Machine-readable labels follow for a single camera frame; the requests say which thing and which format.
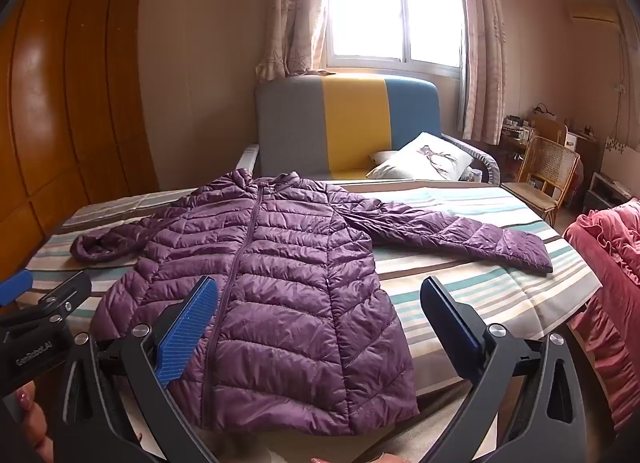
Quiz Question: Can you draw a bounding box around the grey storage box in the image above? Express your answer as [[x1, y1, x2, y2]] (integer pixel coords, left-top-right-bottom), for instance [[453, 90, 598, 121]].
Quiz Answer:
[[585, 172, 632, 214]]

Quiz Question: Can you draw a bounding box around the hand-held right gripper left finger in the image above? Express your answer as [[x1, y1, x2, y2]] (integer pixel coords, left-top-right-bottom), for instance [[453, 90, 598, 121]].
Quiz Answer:
[[52, 275, 221, 463]]

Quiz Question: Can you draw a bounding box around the person's left hand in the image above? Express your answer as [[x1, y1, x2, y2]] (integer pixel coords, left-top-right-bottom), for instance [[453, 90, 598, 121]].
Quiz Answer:
[[14, 382, 57, 463]]

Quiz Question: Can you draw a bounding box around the pale board with leaf decal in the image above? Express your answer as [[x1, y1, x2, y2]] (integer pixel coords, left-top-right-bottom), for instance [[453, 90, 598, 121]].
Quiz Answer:
[[602, 135, 640, 204]]

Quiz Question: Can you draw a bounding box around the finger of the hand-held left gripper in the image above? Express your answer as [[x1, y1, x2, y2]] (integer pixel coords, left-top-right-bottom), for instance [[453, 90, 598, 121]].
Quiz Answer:
[[0, 270, 94, 331], [0, 270, 34, 308]]

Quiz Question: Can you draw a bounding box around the wooden chair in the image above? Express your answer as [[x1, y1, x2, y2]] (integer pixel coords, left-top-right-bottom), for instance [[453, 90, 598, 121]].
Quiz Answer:
[[530, 115, 568, 144]]

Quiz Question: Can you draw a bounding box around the purple down jacket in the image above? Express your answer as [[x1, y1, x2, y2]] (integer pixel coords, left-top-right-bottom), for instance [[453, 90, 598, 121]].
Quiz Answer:
[[70, 168, 553, 436]]

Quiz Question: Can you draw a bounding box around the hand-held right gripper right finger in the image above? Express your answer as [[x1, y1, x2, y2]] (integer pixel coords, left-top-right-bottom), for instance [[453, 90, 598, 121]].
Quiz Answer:
[[420, 277, 587, 463]]

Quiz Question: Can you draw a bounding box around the pale patterned curtain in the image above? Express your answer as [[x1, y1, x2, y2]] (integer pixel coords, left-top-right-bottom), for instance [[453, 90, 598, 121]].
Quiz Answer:
[[256, 0, 333, 81], [452, 0, 521, 146]]

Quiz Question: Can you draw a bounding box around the white deer print pillow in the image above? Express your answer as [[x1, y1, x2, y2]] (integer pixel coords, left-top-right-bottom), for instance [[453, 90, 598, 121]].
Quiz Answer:
[[366, 132, 475, 180]]

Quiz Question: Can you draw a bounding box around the pink ruffled blanket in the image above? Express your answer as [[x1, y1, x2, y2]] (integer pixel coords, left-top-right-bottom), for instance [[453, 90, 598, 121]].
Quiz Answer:
[[562, 198, 640, 431]]

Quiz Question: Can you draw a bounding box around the striped bed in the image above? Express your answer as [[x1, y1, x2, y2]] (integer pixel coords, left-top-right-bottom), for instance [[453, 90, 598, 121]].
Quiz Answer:
[[22, 178, 603, 424]]

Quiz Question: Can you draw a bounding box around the grey yellow blue sofa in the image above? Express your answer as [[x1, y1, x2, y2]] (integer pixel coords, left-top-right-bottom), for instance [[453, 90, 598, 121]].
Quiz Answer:
[[235, 74, 501, 186]]

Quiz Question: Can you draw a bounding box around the window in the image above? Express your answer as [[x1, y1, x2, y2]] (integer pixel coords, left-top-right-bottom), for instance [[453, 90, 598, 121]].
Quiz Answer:
[[325, 0, 468, 68]]

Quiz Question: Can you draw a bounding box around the cluttered shelf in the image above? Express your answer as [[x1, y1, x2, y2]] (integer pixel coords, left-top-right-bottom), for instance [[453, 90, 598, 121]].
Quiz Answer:
[[501, 114, 532, 146]]

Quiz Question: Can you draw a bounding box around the rattan chair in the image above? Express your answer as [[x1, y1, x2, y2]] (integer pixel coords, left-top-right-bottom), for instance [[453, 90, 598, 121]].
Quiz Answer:
[[501, 135, 581, 226]]

